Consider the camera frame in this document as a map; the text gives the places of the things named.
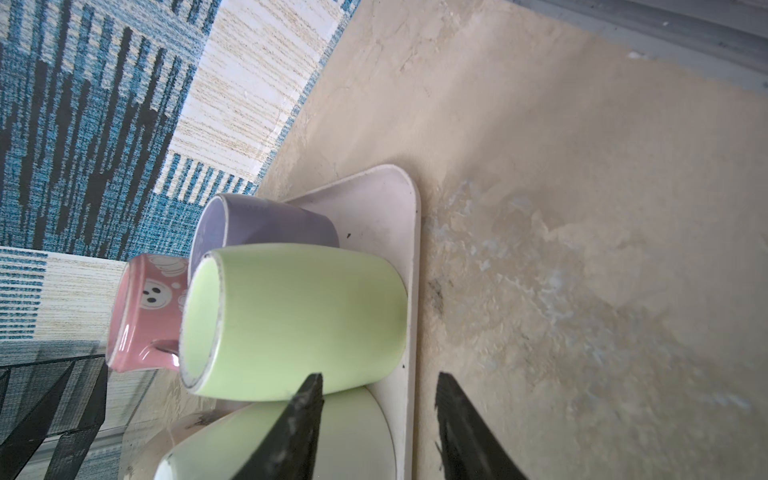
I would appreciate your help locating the beige speckled mug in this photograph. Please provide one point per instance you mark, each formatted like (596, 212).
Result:
(144, 466)

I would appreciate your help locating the black wire mesh shelf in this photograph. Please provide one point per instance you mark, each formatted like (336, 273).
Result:
(63, 399)

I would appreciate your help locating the light green mug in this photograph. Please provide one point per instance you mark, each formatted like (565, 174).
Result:
(258, 319)

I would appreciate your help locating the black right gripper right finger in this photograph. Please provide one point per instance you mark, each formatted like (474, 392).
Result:
(468, 448)

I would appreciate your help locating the white plastic tray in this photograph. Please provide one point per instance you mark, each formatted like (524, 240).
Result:
(377, 211)

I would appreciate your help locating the pink patterned mug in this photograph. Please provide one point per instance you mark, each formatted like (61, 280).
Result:
(147, 313)

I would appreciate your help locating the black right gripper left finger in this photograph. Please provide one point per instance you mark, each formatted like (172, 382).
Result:
(289, 449)

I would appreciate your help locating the purple mug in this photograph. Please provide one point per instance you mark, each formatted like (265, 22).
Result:
(231, 219)

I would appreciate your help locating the white mug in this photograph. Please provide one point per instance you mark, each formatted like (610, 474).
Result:
(354, 441)

